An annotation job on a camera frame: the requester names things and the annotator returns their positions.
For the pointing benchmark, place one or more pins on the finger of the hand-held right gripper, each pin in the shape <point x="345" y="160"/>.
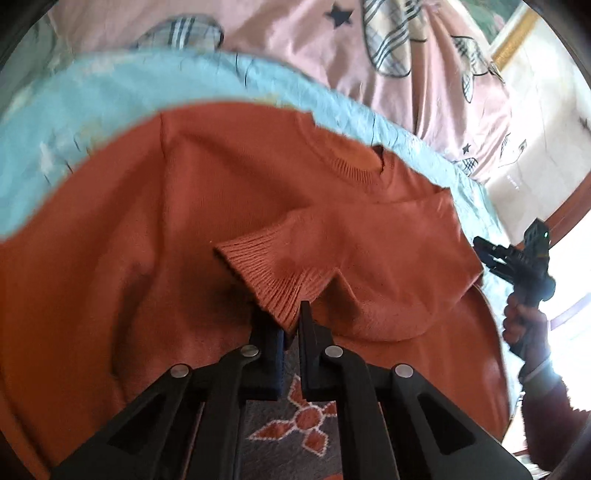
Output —
<point x="489" y="247"/>
<point x="501" y="270"/>

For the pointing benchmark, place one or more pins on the light blue floral quilt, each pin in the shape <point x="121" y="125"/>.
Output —
<point x="92" y="101"/>

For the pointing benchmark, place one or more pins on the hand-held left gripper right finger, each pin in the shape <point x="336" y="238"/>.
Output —
<point x="308" y="360"/>

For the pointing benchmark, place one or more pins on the person's right hand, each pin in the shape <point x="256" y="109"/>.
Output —
<point x="538" y="330"/>

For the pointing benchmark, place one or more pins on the pink duvet with plaid hearts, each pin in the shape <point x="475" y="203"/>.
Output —
<point x="300" y="46"/>

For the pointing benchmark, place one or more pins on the grey cloth with orange flower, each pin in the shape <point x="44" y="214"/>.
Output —
<point x="277" y="447"/>

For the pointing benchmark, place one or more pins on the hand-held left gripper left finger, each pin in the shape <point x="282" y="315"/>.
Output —
<point x="276" y="364"/>

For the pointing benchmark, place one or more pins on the person's right forearm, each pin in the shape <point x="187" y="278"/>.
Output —
<point x="554" y="415"/>

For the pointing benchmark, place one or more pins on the orange knit sweater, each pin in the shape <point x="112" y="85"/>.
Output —
<point x="184" y="221"/>

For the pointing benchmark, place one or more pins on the gold framed landscape painting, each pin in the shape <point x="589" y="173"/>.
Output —
<point x="512" y="39"/>

